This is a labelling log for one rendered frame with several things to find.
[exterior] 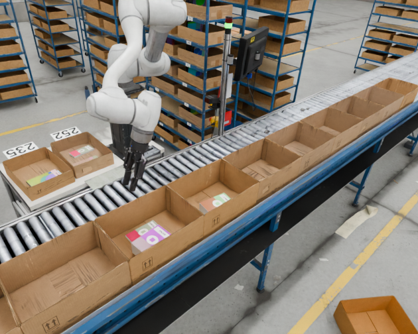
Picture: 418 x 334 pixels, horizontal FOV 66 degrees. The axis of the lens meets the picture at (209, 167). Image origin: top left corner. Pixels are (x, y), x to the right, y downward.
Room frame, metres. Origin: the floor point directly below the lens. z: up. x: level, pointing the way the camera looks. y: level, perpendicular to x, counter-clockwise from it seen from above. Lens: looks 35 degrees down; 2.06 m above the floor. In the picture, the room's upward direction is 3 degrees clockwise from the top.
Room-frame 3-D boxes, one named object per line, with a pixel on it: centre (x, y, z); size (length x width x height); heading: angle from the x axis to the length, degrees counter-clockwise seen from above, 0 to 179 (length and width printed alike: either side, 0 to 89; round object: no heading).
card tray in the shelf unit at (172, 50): (3.45, 0.44, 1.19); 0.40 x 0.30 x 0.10; 44
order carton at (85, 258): (0.77, 0.53, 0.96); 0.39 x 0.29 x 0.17; 134
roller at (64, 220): (1.22, 0.72, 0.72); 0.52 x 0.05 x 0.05; 44
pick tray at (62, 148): (1.90, 0.90, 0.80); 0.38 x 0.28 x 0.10; 45
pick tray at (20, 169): (1.66, 1.09, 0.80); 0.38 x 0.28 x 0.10; 49
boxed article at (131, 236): (1.10, 0.30, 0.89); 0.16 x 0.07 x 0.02; 135
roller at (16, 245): (1.04, 0.90, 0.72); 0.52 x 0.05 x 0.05; 44
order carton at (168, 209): (1.05, 0.25, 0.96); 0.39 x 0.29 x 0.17; 134
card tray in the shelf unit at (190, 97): (3.11, 0.11, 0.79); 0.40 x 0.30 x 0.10; 46
